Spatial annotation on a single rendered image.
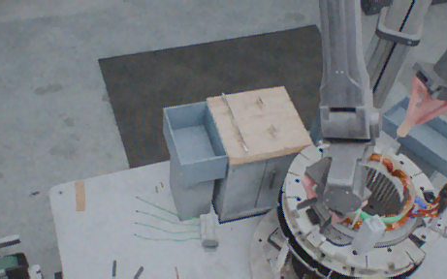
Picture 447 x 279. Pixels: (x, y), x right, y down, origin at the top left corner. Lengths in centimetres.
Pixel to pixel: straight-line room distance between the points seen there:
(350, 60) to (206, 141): 62
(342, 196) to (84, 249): 76
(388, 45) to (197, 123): 52
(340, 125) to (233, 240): 66
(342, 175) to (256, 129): 47
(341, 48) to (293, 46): 238
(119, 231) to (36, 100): 150
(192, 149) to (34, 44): 193
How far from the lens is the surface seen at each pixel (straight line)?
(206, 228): 135
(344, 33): 74
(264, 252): 136
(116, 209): 142
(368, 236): 101
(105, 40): 307
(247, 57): 299
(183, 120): 129
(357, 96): 77
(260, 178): 129
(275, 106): 129
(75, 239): 139
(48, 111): 272
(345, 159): 81
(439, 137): 142
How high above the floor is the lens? 199
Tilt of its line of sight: 51 degrees down
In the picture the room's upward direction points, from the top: 9 degrees clockwise
